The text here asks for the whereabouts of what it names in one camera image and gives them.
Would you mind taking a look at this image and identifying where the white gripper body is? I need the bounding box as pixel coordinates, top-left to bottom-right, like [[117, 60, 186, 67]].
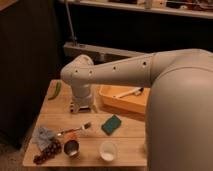
[[70, 84, 95, 110]]

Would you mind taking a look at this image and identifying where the black striped eraser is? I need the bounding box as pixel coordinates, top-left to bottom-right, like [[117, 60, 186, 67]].
[[70, 105, 91, 113]]

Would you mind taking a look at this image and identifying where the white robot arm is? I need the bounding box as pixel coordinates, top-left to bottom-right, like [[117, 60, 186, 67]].
[[61, 49, 213, 171]]

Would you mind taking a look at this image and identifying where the yellow plastic tray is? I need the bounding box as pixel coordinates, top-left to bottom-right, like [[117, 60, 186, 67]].
[[99, 85, 150, 114]]

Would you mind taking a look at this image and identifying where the green pepper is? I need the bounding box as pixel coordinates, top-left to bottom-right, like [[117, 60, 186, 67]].
[[48, 81, 61, 100]]

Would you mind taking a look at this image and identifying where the metal fork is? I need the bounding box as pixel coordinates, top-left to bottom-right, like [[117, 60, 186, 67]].
[[56, 122, 91, 137]]

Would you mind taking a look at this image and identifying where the green sponge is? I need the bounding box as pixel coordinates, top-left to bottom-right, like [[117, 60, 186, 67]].
[[101, 115, 121, 135]]

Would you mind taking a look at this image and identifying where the orange carrot piece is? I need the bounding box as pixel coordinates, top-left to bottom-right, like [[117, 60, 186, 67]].
[[64, 132, 77, 142]]

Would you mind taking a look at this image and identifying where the metal can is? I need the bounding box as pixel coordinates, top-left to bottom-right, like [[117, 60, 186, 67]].
[[64, 140, 79, 157]]

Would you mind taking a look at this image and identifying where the blue-grey cloth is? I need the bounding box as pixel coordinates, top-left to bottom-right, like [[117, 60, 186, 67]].
[[32, 126, 55, 151]]

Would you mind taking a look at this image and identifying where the bunch of dark grapes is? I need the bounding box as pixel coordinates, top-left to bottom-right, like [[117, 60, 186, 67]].
[[33, 139, 62, 165]]

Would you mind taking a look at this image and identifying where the vertical metal pole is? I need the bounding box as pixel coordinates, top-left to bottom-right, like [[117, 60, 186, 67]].
[[64, 0, 77, 46]]

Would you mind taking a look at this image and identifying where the upper shelf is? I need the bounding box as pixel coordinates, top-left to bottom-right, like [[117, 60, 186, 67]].
[[59, 0, 213, 19]]

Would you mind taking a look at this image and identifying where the grey metal rail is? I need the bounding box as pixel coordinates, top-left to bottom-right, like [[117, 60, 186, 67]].
[[63, 42, 142, 62]]

